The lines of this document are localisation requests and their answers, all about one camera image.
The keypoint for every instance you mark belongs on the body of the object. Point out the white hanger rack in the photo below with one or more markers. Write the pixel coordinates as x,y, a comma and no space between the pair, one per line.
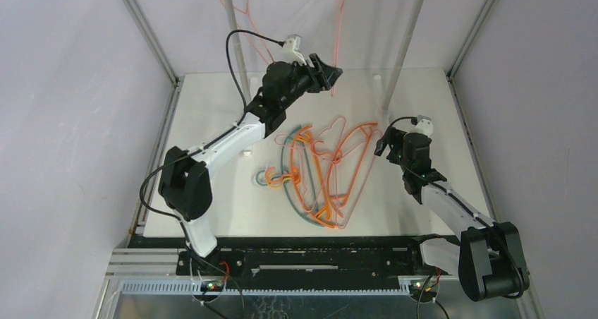
388,92

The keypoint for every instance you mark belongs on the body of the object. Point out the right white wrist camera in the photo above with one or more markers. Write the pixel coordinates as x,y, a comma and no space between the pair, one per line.
423,126

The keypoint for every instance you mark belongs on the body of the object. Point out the large orange plastic hanger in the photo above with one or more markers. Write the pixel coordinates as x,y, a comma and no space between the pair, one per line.
321,154

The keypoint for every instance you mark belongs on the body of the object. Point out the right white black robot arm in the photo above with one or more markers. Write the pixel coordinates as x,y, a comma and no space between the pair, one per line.
488,259

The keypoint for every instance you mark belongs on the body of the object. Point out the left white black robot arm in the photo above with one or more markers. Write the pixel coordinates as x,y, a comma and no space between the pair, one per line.
185,182

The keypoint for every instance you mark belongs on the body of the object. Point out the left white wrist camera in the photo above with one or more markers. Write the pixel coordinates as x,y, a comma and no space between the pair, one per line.
290,51

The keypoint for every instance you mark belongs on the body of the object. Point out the aluminium frame post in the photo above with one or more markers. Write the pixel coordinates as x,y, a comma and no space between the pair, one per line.
470,39
148,34

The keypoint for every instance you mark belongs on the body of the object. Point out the aluminium frame post right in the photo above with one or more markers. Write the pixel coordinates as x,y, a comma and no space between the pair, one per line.
470,39

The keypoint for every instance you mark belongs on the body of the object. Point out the aluminium frame post left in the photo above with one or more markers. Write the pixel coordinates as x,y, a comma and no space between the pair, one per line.
148,34

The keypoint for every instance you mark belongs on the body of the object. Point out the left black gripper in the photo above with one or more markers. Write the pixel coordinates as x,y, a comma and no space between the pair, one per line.
321,77

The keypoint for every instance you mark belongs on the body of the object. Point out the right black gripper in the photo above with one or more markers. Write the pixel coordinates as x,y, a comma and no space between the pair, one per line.
390,142

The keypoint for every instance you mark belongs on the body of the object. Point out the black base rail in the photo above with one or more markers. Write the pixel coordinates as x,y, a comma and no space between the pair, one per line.
353,263

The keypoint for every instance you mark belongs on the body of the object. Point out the teal plastic hanger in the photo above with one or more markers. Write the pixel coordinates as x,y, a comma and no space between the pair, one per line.
287,195

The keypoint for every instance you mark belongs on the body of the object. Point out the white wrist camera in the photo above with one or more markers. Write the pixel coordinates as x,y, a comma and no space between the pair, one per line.
290,51
423,126

